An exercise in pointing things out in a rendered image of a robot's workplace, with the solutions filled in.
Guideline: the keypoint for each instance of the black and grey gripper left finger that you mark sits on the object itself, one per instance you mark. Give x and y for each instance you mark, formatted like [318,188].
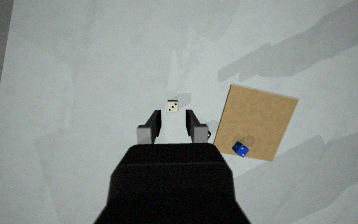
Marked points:
[146,134]

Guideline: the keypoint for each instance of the tan mat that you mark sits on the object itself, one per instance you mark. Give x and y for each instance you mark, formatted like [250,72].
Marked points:
[256,119]

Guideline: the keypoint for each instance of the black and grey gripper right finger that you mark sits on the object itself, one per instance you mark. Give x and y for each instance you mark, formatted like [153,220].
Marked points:
[198,132]

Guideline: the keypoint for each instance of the blue die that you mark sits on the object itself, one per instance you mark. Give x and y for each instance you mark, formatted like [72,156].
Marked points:
[240,149]

